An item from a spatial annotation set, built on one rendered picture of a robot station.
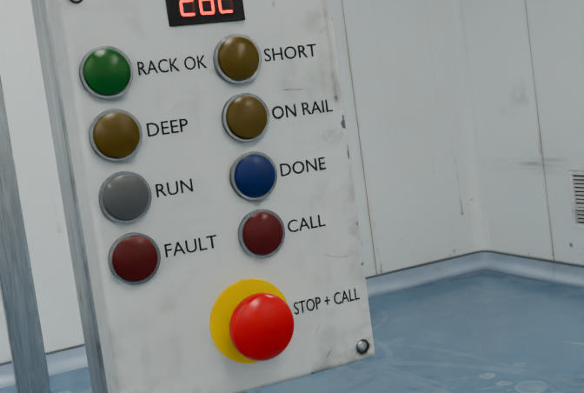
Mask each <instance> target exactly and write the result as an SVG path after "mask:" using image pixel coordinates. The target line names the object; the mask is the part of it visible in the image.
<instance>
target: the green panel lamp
mask: <svg viewBox="0 0 584 393"><path fill-rule="evenodd" d="M83 77H84V80H85V82H86V84H87V85H88V86H89V87H90V88H91V89H92V90H93V91H94V92H95V93H97V94H99V95H102V96H114V95H116V94H118V93H120V92H122V91H123V90H124V89H125V88H126V87H127V85H128V83H129V80H130V67H129V63H128V61H127V60H126V58H125V57H124V56H123V55H122V54H121V53H119V52H118V51H116V50H112V49H100V50H96V51H94V52H92V53H91V54H90V55H89V56H88V57H87V59H86V60H85V63H84V65H83Z"/></svg>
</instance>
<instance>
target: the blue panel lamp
mask: <svg viewBox="0 0 584 393"><path fill-rule="evenodd" d="M234 178H235V183H236V187H237V189H239V190H240V191H241V192H242V193H243V195H245V196H246V197H253V198H255V197H262V196H264V195H266V194H267V193H268V192H269V191H270V190H271V188H272V186H273V184H274V181H275V170H274V167H273V165H272V163H271V162H270V161H269V160H268V158H266V157H264V156H262V155H259V154H251V155H247V156H245V157H244V158H243V159H241V160H240V162H239V163H238V164H237V166H236V169H235V174H234Z"/></svg>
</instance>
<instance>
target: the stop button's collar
mask: <svg viewBox="0 0 584 393"><path fill-rule="evenodd" d="M255 293H269V294H273V295H275V296H278V297H280V298H281V299H282V300H284V301H285V303H286V304H288V303H287V300H286V298H285V297H284V295H283V293H281V291H279V289H278V288H276V287H275V285H273V284H272V283H269V282H267V281H264V280H262V279H258V278H247V279H243V280H240V281H237V282H235V283H232V284H231V285H230V286H228V287H227V288H226V289H225V290H224V291H223V292H222V293H221V294H220V295H219V297H218V298H217V299H216V301H215V303H214V305H213V307H212V310H211V313H210V319H209V330H210V334H211V337H212V339H213V341H214V344H215V345H216V347H217V348H218V349H219V350H220V351H221V352H222V353H223V354H224V355H225V356H226V357H228V358H229V359H231V360H234V361H236V362H238V363H257V362H260V361H255V360H251V359H249V358H247V357H245V356H244V355H242V354H241V353H240V352H239V351H238V350H237V349H236V348H235V346H234V345H233V343H232V341H231V339H230V335H229V322H230V318H231V316H232V314H233V312H234V310H235V308H236V306H237V305H238V304H239V303H240V302H241V301H242V300H243V299H244V298H246V297H248V296H250V295H253V294H255ZM337 294H341V293H340V292H336V293H335V295H334V300H335V296H336V295H337ZM344 294H345V296H346V297H344ZM316 299H319V302H317V301H316ZM344 299H347V300H348V302H349V299H348V297H347V295H346V292H345V290H344V291H343V297H342V301H340V302H339V303H338V302H337V301H336V300H335V303H336V304H340V303H343V301H344ZM309 301H312V302H313V305H314V306H313V309H314V308H315V304H316V309H317V310H318V307H317V304H318V303H320V302H321V299H320V297H315V302H314V301H313V299H309V300H308V301H307V302H306V306H307V309H308V310H309V311H312V310H313V309H311V310H310V309H309V307H308V302H309ZM303 302H305V300H303V301H300V302H298V303H303ZM296 303H297V302H295V303H294V307H295V304H296ZM298 303H297V304H298ZM295 309H297V311H298V312H297V313H295V314H296V315H297V314H299V310H298V308H296V307H295ZM302 313H304V312H303V305H302Z"/></svg>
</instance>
